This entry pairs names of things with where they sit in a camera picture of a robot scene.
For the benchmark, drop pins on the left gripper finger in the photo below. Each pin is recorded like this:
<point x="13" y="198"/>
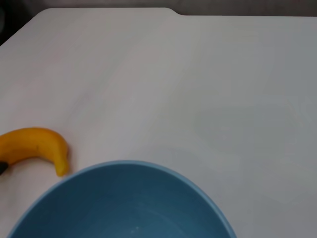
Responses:
<point x="3" y="167"/>

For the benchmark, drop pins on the yellow banana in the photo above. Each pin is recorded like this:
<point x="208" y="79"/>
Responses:
<point x="32" y="141"/>

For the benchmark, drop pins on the blue bowl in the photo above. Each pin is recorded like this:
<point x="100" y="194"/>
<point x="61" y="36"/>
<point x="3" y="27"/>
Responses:
<point x="119" y="205"/>

